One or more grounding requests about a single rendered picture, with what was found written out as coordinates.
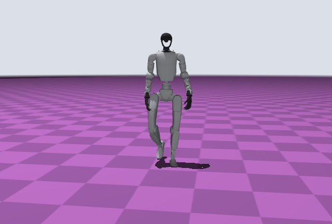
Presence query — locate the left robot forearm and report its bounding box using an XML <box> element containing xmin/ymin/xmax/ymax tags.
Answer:
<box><xmin>183</xmin><ymin>76</ymin><xmax>192</xmax><ymax>94</ymax></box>

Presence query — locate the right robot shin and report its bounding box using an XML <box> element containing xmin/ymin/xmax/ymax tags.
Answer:
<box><xmin>148</xmin><ymin>129</ymin><xmax>162</xmax><ymax>148</ymax></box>

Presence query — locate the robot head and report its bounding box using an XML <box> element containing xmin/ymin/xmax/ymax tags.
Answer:
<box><xmin>161</xmin><ymin>33</ymin><xmax>172</xmax><ymax>52</ymax></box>

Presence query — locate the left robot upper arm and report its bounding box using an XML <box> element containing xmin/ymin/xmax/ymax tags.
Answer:
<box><xmin>177</xmin><ymin>53</ymin><xmax>188</xmax><ymax>79</ymax></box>

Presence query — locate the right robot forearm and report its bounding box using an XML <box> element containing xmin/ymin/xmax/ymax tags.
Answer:
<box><xmin>144</xmin><ymin>74</ymin><xmax>152</xmax><ymax>96</ymax></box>

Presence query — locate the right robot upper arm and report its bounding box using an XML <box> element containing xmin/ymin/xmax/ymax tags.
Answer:
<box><xmin>147</xmin><ymin>53</ymin><xmax>157</xmax><ymax>79</ymax></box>

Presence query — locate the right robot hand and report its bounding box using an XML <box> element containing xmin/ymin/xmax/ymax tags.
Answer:
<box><xmin>144</xmin><ymin>92</ymin><xmax>151</xmax><ymax>111</ymax></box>

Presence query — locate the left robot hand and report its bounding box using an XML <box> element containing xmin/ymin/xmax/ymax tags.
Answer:
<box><xmin>184</xmin><ymin>90</ymin><xmax>192</xmax><ymax>109</ymax></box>

